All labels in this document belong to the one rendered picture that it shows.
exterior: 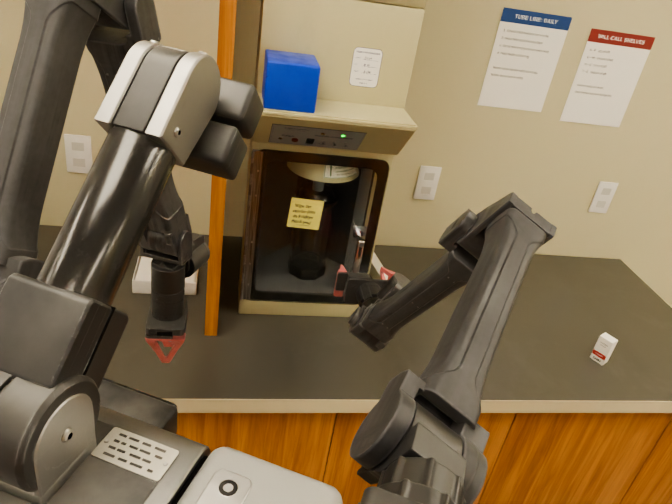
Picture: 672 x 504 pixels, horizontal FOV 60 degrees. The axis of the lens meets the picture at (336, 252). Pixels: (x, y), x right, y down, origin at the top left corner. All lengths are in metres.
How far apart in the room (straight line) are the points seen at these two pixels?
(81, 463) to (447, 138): 1.57
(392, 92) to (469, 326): 0.75
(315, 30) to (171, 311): 0.61
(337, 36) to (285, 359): 0.72
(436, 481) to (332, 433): 0.96
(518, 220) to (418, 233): 1.21
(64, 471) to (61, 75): 0.45
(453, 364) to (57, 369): 0.37
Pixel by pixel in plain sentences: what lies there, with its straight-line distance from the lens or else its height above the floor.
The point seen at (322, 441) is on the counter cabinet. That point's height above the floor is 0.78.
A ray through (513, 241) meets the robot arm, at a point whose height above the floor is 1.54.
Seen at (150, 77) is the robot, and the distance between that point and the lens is 0.42.
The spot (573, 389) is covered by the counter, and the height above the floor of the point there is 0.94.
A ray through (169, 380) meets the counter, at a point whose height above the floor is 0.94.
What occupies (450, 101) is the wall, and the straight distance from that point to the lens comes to 1.81.
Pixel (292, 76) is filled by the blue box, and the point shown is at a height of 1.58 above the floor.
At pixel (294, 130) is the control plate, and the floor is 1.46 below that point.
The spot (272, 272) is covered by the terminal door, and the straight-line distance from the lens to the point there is 1.42.
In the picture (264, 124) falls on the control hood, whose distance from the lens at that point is 1.18.
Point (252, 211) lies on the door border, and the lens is 1.34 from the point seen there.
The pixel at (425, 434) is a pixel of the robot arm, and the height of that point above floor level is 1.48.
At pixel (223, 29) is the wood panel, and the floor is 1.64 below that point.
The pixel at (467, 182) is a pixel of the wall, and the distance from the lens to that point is 1.93.
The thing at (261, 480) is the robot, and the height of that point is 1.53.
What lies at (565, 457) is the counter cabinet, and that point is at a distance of 1.74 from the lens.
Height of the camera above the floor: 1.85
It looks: 30 degrees down
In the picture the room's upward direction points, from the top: 10 degrees clockwise
